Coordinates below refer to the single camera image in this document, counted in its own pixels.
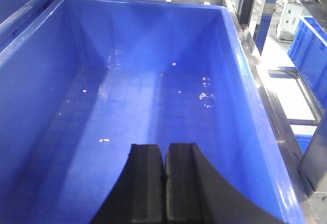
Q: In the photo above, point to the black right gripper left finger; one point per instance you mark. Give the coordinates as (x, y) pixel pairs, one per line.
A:
(138, 194)

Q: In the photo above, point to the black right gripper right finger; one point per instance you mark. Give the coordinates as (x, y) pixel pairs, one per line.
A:
(197, 193)

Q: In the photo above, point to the blue bin front right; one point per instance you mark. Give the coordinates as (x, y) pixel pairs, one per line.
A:
(89, 78)

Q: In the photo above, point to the blue crate far right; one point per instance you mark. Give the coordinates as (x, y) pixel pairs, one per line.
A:
(308, 53)

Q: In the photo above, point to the white control box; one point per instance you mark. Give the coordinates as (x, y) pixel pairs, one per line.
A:
(289, 20)

